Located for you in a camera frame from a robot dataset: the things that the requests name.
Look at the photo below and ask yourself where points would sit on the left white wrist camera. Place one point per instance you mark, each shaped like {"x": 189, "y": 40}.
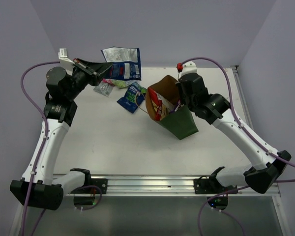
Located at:
{"x": 65, "y": 61}

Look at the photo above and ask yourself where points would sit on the blue Burts chips bag back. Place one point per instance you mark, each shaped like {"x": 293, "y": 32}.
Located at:
{"x": 126, "y": 63}

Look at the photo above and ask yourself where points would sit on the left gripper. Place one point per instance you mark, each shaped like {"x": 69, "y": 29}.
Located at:
{"x": 92, "y": 70}

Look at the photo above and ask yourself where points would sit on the silver grey snack packet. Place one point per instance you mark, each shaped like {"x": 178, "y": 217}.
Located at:
{"x": 104, "y": 88}

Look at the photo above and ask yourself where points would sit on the light green snack packet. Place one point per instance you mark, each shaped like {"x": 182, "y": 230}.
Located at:
{"x": 121, "y": 84}

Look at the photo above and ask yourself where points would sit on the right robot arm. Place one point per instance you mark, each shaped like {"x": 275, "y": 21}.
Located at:
{"x": 266, "y": 165}

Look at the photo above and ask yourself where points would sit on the blue burts chips bag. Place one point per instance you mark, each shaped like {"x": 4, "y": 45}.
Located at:
{"x": 126, "y": 63}
{"x": 133, "y": 98}

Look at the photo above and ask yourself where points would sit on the large red white chips bag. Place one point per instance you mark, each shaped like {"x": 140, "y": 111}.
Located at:
{"x": 160, "y": 104}

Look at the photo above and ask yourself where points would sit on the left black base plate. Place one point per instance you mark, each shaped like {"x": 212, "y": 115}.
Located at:
{"x": 101, "y": 183}

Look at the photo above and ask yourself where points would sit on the pink snack packet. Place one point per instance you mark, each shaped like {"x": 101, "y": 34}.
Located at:
{"x": 109, "y": 81}

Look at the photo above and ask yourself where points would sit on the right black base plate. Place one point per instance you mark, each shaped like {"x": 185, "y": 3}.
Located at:
{"x": 209, "y": 185}

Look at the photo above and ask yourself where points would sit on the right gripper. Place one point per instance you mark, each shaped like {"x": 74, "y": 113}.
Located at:
{"x": 180, "y": 89}

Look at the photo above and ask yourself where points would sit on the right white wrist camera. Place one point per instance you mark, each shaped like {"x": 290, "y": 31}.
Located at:
{"x": 185, "y": 68}

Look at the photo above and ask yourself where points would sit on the blue Burts chips bag front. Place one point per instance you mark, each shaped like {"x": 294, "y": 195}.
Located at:
{"x": 133, "y": 98}

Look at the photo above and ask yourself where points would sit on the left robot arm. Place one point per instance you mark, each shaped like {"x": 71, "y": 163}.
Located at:
{"x": 37, "y": 187}

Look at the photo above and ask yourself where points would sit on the green paper bag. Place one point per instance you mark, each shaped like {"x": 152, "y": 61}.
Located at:
{"x": 181, "y": 123}

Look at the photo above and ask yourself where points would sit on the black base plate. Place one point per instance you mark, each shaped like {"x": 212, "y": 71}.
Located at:
{"x": 209, "y": 185}
{"x": 101, "y": 183}

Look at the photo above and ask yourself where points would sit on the aluminium mounting rail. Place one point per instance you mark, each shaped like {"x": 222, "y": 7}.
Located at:
{"x": 150, "y": 186}

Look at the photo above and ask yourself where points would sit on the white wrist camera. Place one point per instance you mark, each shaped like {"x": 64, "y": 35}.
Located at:
{"x": 185, "y": 68}
{"x": 65, "y": 61}

